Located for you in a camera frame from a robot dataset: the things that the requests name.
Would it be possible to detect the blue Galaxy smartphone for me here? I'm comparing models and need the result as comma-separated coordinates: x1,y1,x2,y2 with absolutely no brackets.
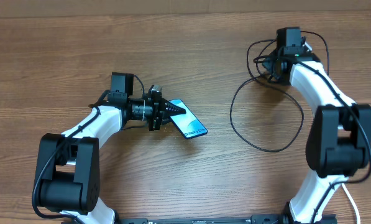
170,100,208,139

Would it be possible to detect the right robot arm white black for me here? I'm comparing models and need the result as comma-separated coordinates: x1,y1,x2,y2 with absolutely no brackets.
259,27,371,223

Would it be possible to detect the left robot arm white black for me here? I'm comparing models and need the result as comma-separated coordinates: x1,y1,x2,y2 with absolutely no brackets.
32,72,186,223

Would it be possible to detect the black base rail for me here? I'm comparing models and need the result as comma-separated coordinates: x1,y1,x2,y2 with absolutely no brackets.
60,213,338,224

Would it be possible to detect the white power strip cord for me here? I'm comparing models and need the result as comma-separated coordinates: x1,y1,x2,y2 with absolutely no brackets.
340,182,362,224

